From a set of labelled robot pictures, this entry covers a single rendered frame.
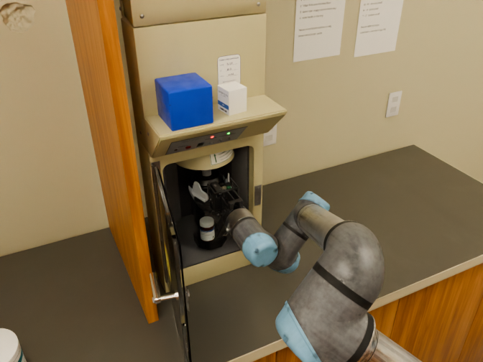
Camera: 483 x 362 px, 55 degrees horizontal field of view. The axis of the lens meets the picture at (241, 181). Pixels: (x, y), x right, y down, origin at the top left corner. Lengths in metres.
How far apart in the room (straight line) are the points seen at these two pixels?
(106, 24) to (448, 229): 1.33
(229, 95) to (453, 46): 1.44
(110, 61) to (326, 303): 0.60
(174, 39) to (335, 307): 0.66
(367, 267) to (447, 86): 1.69
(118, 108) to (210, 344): 0.66
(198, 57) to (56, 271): 0.84
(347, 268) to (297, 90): 1.14
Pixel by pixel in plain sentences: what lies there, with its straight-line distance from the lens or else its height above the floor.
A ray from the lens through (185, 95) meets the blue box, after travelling 1.00.
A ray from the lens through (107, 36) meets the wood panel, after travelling 0.94.
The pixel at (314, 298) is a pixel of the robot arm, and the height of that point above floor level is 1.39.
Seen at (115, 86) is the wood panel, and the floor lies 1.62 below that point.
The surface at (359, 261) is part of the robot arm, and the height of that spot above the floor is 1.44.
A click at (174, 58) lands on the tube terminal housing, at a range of 1.09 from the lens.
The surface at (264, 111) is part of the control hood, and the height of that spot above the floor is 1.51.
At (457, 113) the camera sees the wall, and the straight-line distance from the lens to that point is 2.53.
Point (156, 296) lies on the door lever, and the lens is 1.05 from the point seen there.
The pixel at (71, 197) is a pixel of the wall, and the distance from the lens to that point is 1.67.
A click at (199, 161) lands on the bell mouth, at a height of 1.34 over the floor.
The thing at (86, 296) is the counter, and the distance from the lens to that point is 1.48.
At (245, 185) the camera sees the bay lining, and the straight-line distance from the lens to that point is 1.37.
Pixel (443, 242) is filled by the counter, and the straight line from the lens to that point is 1.73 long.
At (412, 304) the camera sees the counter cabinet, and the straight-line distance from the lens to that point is 1.68.
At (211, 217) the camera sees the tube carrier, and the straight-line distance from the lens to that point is 1.36.
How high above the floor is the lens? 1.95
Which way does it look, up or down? 32 degrees down
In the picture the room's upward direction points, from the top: straight up
